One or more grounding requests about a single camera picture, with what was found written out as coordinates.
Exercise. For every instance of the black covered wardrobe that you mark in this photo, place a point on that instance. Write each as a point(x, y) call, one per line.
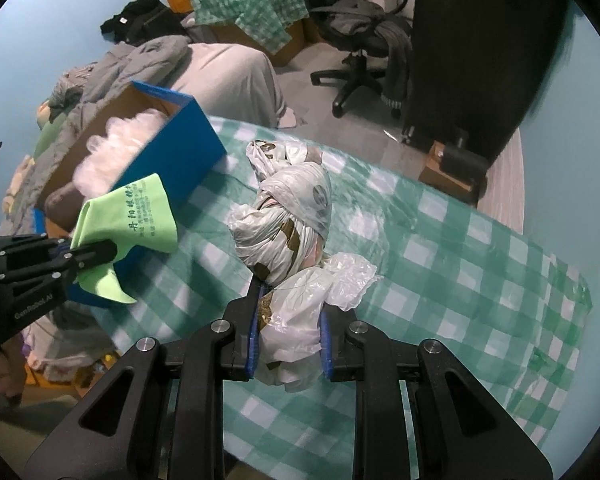
point(477, 66)

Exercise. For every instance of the bed with grey sheet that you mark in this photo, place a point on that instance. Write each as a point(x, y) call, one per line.
point(234, 82)

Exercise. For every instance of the light green microfiber cloth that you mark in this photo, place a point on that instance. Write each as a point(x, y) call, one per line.
point(137, 215)

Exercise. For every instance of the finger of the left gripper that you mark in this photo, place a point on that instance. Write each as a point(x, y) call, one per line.
point(87, 256)

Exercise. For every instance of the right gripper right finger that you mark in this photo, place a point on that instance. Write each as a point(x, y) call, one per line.
point(340, 359)

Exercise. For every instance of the black clothes pile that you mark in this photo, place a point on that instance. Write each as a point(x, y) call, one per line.
point(142, 20)

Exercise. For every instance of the green checkered cloth on box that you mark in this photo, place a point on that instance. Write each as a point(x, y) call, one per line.
point(251, 15)

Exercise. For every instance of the black office chair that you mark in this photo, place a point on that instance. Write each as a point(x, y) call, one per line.
point(377, 41)

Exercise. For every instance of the grey quilted duvet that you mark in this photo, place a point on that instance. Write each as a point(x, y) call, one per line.
point(152, 62)

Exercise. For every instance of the white patterned plastic bag bundle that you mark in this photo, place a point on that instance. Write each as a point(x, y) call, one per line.
point(280, 237)

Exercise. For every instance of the green checkered tablecloth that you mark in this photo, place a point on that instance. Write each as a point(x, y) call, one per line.
point(513, 314)

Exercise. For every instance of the large cardboard box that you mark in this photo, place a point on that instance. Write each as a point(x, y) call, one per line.
point(280, 48)

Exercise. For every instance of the white mesh bath pouf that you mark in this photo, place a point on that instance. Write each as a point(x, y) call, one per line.
point(109, 155)

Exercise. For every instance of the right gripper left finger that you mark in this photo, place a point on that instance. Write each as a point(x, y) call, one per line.
point(241, 356)

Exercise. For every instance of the grey folded cloth in box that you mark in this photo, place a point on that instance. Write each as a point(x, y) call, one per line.
point(63, 206)

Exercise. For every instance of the small cardboard box on floor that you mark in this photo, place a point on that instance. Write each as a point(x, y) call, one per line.
point(456, 172)

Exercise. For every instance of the blue cardboard box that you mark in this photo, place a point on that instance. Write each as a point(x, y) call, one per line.
point(182, 152)

